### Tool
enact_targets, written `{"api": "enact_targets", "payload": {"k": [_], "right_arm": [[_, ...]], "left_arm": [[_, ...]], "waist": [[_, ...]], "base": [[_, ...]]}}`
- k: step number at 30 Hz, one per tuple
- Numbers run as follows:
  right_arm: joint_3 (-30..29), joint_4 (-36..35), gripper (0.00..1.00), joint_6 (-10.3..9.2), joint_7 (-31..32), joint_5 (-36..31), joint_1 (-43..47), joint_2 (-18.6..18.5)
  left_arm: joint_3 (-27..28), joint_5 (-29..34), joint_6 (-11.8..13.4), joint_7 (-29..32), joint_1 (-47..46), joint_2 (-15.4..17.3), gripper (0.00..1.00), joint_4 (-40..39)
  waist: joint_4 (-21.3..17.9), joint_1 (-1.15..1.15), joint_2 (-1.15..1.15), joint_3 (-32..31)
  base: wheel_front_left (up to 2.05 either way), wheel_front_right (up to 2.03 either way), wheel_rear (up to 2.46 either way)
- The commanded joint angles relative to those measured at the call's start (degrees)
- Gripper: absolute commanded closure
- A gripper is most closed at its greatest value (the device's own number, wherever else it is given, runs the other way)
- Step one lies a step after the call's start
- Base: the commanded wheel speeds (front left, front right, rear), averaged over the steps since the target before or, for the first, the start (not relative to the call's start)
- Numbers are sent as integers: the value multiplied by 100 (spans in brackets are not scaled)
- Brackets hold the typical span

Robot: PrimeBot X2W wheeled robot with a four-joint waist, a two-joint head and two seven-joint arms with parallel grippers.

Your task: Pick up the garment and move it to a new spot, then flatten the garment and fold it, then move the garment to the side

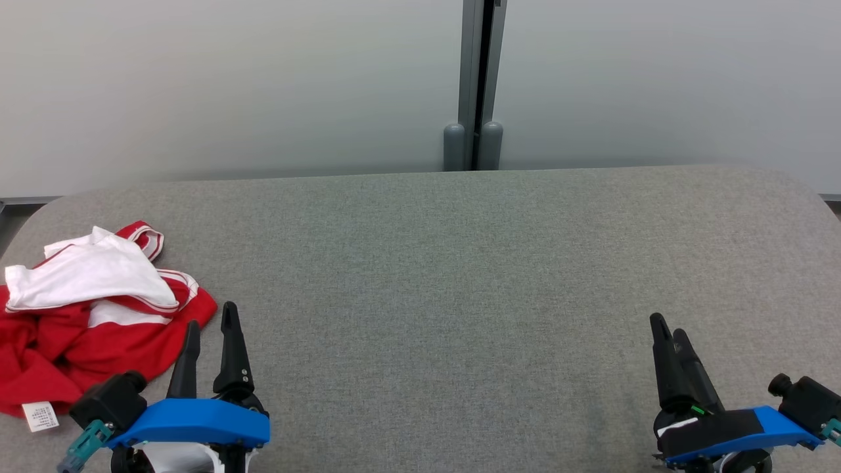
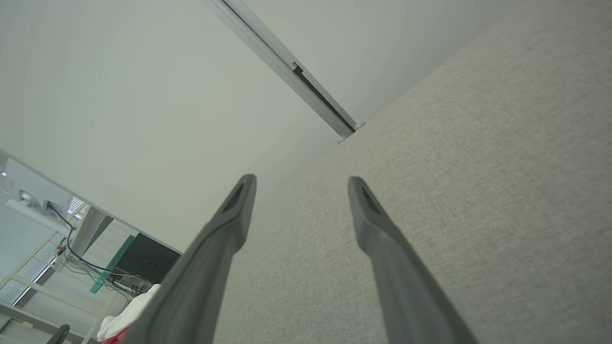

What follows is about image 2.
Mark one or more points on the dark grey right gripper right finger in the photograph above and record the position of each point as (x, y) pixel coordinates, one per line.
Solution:
(411, 296)

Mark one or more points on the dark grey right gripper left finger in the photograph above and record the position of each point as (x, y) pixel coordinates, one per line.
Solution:
(191, 286)

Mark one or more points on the red white basketball jersey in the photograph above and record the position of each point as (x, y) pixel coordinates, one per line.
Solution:
(126, 315)

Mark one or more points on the black box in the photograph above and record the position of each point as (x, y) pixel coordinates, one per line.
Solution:
(148, 260)

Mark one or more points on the white power strip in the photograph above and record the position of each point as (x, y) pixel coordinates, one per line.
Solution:
(134, 283)

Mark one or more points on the green strip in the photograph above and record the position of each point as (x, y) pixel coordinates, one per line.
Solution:
(112, 265)

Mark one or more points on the white shelf frame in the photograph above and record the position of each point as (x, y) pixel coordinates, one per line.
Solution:
(28, 282)

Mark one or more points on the grey metal partition post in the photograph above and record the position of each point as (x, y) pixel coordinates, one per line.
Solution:
(282, 59)

